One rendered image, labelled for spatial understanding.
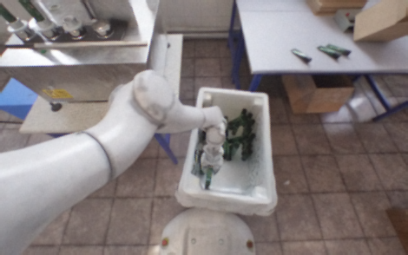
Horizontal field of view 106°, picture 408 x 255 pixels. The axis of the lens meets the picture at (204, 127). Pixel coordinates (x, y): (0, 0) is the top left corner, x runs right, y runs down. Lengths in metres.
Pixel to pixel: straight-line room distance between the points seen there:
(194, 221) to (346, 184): 1.38
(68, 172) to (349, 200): 1.87
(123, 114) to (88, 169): 0.09
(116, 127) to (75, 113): 0.81
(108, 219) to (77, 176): 1.43
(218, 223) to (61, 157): 0.97
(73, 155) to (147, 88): 0.14
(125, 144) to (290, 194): 1.50
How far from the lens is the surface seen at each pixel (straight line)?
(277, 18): 1.55
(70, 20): 0.91
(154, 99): 0.28
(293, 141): 1.78
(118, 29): 0.86
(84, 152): 0.21
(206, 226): 1.13
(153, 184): 1.51
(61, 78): 0.91
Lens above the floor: 1.44
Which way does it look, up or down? 64 degrees down
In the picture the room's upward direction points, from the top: straight up
